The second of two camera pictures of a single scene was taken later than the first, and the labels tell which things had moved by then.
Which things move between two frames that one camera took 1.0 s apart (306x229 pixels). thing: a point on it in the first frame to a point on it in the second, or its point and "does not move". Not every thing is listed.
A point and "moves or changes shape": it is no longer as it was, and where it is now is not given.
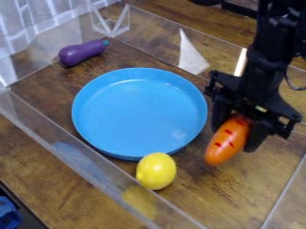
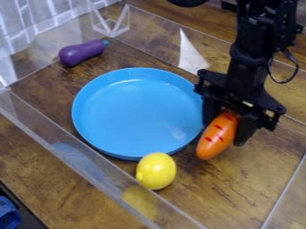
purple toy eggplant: [77, 53] does not move
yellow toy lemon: [156, 171] does not move
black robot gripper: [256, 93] to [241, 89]
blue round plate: [137, 111] does not move
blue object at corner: [10, 214] does not move
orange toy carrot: [228, 141] moves or changes shape
